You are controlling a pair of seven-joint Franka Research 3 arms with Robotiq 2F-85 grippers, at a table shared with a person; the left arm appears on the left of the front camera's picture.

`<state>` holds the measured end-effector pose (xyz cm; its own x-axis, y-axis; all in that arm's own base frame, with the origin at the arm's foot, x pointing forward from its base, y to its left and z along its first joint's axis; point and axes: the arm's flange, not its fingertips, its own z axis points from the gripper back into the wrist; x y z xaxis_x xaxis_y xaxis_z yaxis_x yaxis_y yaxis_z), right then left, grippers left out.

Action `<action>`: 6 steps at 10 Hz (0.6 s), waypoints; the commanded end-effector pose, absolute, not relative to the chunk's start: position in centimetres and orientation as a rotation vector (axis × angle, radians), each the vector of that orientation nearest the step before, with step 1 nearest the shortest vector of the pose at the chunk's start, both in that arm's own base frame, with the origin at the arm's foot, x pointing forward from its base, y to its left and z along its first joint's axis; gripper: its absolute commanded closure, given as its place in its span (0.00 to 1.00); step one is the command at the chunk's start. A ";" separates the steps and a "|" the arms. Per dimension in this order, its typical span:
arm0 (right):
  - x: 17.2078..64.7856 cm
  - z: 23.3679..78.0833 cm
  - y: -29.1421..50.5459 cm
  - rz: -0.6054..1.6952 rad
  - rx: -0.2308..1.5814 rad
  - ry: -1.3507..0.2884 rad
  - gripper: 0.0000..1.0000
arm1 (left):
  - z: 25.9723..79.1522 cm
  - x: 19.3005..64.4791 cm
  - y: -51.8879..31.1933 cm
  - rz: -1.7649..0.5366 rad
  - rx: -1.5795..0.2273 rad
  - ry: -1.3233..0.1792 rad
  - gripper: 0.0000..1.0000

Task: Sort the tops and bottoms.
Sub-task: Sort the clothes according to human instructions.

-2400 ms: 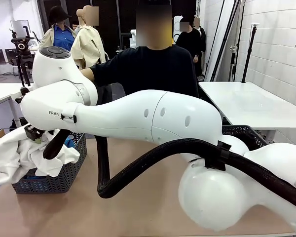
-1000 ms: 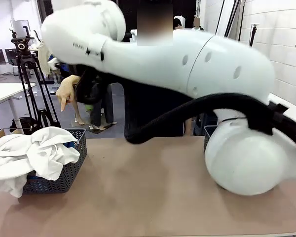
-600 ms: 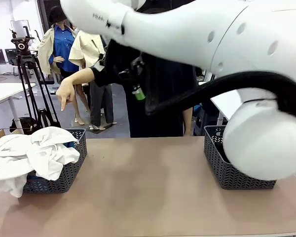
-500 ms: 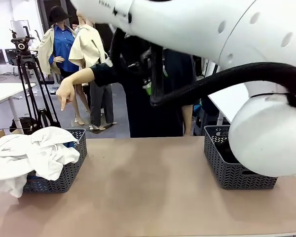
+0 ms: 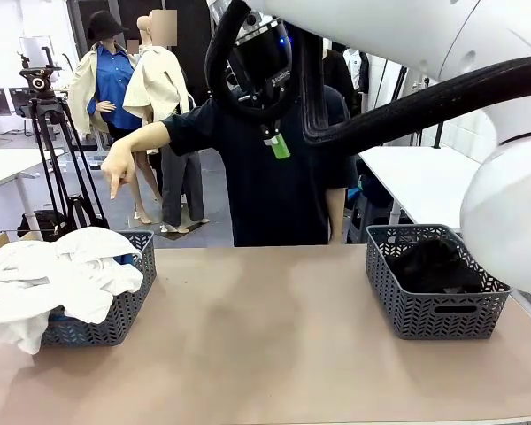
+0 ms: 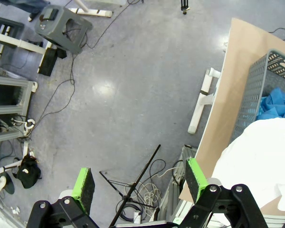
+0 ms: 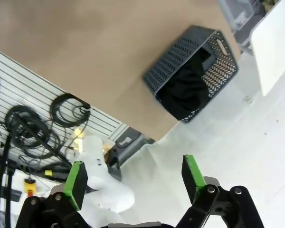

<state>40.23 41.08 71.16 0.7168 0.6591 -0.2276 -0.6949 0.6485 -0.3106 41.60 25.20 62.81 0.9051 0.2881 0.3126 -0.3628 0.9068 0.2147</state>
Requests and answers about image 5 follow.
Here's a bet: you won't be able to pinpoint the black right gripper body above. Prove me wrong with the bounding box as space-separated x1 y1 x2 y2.
227 21 303 132

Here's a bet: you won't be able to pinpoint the dark blue garment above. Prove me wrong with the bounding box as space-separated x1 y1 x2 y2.
48 252 135 321

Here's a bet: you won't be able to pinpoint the black garment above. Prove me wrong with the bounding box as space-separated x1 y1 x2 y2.
387 237 484 296

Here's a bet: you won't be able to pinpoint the white garment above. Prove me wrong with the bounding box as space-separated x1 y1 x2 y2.
0 226 145 356

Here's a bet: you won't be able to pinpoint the person's left forearm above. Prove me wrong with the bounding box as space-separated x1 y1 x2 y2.
325 188 348 245

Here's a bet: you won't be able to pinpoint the person's right hand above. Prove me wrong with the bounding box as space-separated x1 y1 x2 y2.
100 142 137 200

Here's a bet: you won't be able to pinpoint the person in black t-shirt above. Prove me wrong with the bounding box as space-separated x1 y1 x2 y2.
161 21 359 248

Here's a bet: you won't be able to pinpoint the mannequin in white shirt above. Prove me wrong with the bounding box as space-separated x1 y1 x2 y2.
342 46 371 119

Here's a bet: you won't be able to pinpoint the dark clothes pile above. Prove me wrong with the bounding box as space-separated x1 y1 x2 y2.
356 170 393 209

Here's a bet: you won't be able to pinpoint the dark grey step stool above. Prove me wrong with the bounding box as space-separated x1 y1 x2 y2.
345 192 399 244

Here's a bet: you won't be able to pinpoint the mannequin in cream jacket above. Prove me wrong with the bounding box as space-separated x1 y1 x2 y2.
122 15 212 235

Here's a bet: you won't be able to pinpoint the white table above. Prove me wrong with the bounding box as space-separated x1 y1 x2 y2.
358 145 483 231
0 148 65 249

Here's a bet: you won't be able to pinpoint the mannequin in blue shirt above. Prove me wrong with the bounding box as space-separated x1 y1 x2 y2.
68 11 163 225

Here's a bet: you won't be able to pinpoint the black brimmed hat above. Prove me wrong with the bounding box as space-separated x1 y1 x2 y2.
87 11 129 43

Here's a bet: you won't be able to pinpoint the dark grey woven-pattern basket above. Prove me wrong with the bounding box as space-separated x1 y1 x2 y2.
39 229 158 348
365 224 513 341

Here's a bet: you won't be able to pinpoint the black bag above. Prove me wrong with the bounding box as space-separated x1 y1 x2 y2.
16 210 79 243

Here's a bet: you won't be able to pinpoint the black monitor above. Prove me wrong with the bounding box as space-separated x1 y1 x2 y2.
0 87 27 114

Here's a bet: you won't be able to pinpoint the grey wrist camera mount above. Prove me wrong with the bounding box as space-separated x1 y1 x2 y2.
229 11 279 45

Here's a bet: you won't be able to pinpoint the black camera tripod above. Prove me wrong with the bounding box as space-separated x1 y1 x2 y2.
28 97 112 243

